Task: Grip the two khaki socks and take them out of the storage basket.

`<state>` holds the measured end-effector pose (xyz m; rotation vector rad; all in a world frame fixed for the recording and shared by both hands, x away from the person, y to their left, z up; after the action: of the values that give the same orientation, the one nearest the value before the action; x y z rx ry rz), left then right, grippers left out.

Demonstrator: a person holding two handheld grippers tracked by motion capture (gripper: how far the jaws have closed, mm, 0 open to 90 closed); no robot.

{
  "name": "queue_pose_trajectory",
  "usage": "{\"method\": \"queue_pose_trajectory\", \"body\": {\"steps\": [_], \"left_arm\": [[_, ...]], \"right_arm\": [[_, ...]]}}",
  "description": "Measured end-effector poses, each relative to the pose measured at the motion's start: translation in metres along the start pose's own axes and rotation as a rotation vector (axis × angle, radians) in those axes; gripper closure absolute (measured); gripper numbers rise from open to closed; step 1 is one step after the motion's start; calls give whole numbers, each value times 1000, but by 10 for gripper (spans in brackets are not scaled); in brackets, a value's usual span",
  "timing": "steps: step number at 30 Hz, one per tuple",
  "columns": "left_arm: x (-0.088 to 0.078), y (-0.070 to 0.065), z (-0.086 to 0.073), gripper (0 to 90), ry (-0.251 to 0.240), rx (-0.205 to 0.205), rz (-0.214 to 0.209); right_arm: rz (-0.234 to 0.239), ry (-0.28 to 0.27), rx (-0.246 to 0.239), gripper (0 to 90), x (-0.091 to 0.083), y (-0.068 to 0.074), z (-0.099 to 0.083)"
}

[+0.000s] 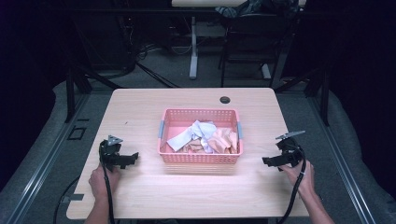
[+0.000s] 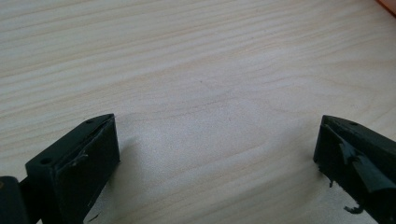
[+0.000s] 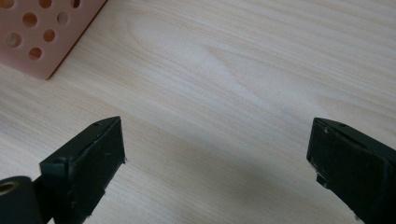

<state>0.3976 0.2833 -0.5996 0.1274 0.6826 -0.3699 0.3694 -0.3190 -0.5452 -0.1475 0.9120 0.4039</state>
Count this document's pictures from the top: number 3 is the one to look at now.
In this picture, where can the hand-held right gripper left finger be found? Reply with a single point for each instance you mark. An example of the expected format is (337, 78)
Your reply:
(84, 168)

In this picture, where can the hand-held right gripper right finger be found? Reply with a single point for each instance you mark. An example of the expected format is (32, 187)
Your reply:
(351, 168)

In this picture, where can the pink perforated holder block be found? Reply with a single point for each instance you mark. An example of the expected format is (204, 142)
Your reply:
(28, 37)

